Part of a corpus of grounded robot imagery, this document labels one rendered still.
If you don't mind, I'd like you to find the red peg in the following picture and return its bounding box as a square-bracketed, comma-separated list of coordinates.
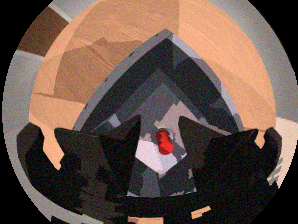
[156, 129, 173, 155]

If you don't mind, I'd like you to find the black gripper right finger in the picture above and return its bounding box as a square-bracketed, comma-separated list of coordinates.
[178, 116, 259, 190]

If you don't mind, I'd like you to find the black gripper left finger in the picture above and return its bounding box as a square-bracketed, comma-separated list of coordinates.
[53, 115, 141, 196]

